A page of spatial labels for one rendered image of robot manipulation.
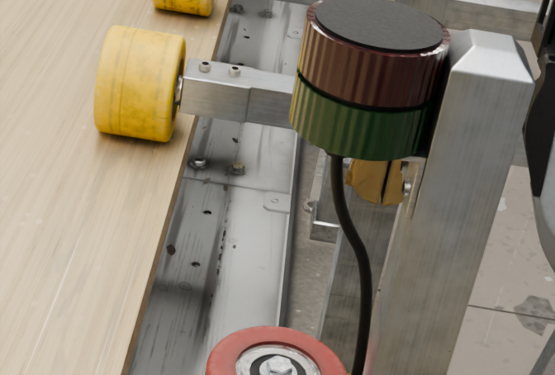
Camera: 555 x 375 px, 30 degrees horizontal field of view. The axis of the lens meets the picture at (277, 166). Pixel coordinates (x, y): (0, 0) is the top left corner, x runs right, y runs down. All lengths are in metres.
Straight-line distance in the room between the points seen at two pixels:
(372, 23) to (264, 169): 0.90
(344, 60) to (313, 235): 0.66
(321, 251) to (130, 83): 0.37
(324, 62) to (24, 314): 0.27
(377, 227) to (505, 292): 1.57
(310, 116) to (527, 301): 1.91
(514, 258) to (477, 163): 2.00
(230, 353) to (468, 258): 0.18
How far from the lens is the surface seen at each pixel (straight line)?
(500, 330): 2.20
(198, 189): 1.26
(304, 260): 1.03
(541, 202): 0.52
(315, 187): 1.13
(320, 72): 0.41
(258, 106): 0.76
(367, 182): 0.70
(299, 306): 0.97
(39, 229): 0.68
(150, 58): 0.74
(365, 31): 0.42
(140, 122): 0.75
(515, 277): 2.37
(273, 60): 1.61
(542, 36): 0.54
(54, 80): 0.86
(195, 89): 0.75
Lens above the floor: 1.29
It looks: 30 degrees down
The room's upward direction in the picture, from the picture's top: 10 degrees clockwise
